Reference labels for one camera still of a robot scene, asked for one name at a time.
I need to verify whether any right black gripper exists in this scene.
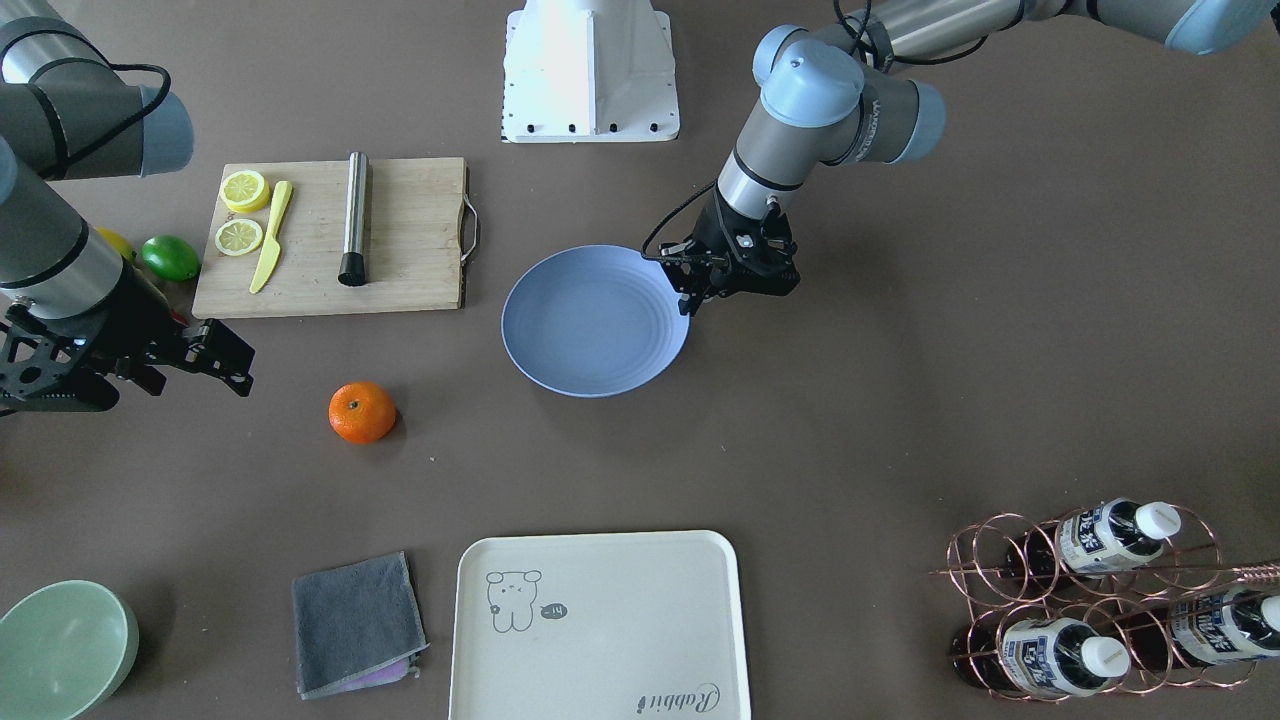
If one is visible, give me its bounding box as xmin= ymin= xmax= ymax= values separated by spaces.
xmin=1 ymin=269 xmax=255 ymax=415

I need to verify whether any lemon half slice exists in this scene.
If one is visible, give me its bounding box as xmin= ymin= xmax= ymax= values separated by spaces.
xmin=212 ymin=218 xmax=265 ymax=258
xmin=219 ymin=169 xmax=273 ymax=214

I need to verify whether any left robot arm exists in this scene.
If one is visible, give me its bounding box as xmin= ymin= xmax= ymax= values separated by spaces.
xmin=652 ymin=1 xmax=1277 ymax=316

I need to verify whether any steel muddler black tip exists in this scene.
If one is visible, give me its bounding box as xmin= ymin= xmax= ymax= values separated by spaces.
xmin=337 ymin=151 xmax=369 ymax=287

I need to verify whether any bamboo cutting board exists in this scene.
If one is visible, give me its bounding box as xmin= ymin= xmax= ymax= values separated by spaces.
xmin=193 ymin=158 xmax=468 ymax=320

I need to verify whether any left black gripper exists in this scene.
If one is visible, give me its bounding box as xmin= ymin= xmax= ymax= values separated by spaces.
xmin=658 ymin=186 xmax=800 ymax=318

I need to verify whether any orange fruit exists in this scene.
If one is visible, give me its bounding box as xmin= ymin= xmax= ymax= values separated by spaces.
xmin=326 ymin=380 xmax=398 ymax=445

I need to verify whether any grey folded cloth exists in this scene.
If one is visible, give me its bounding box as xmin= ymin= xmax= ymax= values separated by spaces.
xmin=291 ymin=551 xmax=429 ymax=700

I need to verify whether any blue plate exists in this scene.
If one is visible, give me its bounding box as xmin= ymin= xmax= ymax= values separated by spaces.
xmin=500 ymin=245 xmax=691 ymax=398

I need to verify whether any yellow plastic knife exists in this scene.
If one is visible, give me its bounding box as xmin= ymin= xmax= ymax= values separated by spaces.
xmin=250 ymin=179 xmax=294 ymax=293

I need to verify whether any tea bottle white cap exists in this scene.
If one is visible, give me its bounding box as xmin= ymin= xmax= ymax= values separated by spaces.
xmin=998 ymin=498 xmax=1181 ymax=591

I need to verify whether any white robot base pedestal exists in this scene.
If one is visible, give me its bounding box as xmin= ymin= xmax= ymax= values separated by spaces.
xmin=500 ymin=1 xmax=681 ymax=143

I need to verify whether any cream rabbit tray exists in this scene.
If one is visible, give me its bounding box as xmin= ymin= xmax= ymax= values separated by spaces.
xmin=449 ymin=530 xmax=753 ymax=719

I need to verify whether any green lime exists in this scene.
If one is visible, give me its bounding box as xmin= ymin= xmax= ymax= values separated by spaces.
xmin=140 ymin=234 xmax=201 ymax=282

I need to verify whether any mint green bowl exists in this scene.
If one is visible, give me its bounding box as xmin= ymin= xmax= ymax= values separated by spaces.
xmin=1 ymin=580 xmax=140 ymax=719

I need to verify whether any copper wire bottle rack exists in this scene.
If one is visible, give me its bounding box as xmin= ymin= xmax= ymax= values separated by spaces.
xmin=937 ymin=507 xmax=1277 ymax=703

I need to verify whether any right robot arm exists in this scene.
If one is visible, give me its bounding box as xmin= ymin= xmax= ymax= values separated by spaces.
xmin=1 ymin=1 xmax=255 ymax=416

